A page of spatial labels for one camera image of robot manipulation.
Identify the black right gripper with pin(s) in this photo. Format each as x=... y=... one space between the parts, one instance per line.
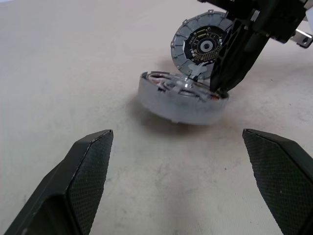
x=269 y=17

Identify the silver spoked motor rotor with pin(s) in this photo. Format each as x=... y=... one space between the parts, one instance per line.
x=186 y=85

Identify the grey motor cover circuit board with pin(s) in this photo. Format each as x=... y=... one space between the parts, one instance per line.
x=185 y=39

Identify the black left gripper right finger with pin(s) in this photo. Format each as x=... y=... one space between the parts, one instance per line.
x=283 y=176

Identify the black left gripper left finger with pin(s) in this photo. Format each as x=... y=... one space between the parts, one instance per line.
x=61 y=186

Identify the motor stator housing copper windings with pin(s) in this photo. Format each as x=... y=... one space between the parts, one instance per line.
x=176 y=107

